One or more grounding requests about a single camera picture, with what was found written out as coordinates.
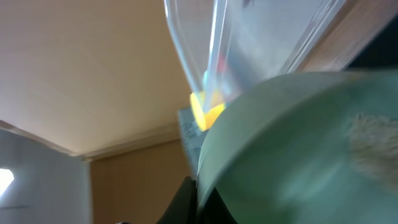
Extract clear plastic bin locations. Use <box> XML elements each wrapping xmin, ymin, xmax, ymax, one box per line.
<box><xmin>164</xmin><ymin>0</ymin><xmax>344</xmax><ymax>109</ymax></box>

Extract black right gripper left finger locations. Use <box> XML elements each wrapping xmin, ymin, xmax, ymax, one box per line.
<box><xmin>157</xmin><ymin>177</ymin><xmax>197</xmax><ymax>224</ymax></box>

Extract green bowl with rice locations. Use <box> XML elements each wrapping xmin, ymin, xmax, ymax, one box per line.
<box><xmin>197</xmin><ymin>70</ymin><xmax>397</xmax><ymax>223</ymax></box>

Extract rice and food scraps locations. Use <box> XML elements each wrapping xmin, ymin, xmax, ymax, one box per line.
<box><xmin>347</xmin><ymin>113</ymin><xmax>397</xmax><ymax>194</ymax></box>

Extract black waste tray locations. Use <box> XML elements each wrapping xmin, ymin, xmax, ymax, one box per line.
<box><xmin>345</xmin><ymin>16</ymin><xmax>398</xmax><ymax>70</ymax></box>

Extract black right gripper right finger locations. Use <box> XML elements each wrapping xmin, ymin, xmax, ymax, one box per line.
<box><xmin>197</xmin><ymin>189</ymin><xmax>237</xmax><ymax>224</ymax></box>

